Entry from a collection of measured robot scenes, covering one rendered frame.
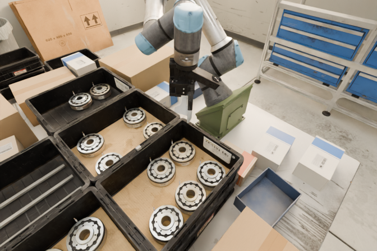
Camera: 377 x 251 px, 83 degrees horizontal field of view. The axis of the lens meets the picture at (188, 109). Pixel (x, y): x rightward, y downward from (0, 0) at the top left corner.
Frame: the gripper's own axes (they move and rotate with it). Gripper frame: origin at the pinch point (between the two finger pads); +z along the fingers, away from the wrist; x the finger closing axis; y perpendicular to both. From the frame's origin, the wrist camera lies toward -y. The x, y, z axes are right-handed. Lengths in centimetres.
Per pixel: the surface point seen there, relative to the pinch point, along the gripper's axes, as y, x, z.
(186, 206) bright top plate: 0.3, 30.0, 13.9
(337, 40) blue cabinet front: -131, -119, 27
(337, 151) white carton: -64, 4, 19
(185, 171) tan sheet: 0.7, 15.8, 17.7
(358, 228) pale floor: -117, 12, 95
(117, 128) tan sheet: 31.6, -6.1, 20.5
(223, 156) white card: -13.1, 12.5, 12.2
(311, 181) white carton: -52, 15, 26
